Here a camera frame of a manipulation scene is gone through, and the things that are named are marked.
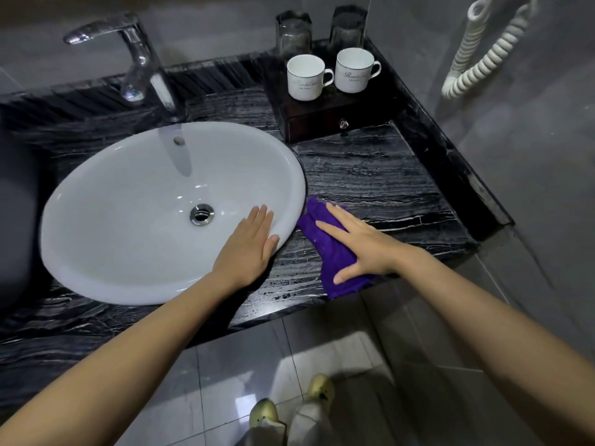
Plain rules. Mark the person's yellow left slipper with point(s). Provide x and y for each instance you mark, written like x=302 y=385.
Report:
x=263 y=412

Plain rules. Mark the person's left hand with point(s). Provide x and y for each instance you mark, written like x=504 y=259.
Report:
x=244 y=255

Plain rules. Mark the clear glass tumbler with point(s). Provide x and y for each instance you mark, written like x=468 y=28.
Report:
x=347 y=30
x=293 y=37

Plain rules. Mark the person's right forearm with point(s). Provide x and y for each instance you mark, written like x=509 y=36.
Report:
x=488 y=329

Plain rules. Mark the purple cleaning cloth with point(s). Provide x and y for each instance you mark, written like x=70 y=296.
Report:
x=325 y=250

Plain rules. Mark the person's yellow right slipper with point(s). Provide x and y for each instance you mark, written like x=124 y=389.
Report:
x=320 y=391

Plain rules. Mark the person's left thumb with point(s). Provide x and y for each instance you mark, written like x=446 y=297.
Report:
x=273 y=246

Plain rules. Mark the person's trouser leg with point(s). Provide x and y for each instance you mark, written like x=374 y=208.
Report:
x=265 y=435
x=310 y=427

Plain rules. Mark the white oval ceramic sink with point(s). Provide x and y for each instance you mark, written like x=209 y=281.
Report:
x=116 y=204

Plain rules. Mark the white ceramic mug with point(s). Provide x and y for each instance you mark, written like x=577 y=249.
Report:
x=304 y=78
x=353 y=71

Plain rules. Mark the dark wooden drawer tray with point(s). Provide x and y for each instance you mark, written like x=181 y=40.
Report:
x=320 y=116

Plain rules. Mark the person's left forearm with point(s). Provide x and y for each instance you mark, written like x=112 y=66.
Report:
x=116 y=366

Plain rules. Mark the person's left trouser leg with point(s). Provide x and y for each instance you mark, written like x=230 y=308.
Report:
x=265 y=435

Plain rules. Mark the person's right trouser leg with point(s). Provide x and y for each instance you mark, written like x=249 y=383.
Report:
x=310 y=427

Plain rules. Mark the chrome faucet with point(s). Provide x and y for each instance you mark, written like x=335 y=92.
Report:
x=139 y=55

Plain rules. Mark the person's yellow slipper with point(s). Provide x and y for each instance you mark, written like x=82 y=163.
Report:
x=263 y=412
x=320 y=391

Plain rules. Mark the chrome sink drain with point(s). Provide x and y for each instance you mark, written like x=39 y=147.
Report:
x=201 y=215

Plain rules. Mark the person's left middle finger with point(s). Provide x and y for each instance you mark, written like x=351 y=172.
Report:
x=254 y=222

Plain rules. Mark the person's right thumb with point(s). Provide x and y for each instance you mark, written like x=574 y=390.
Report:
x=347 y=274

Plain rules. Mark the person's right middle finger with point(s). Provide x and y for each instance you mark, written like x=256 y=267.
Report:
x=345 y=218

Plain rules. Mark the person's right hand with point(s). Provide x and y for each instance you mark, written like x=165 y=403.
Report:
x=372 y=253

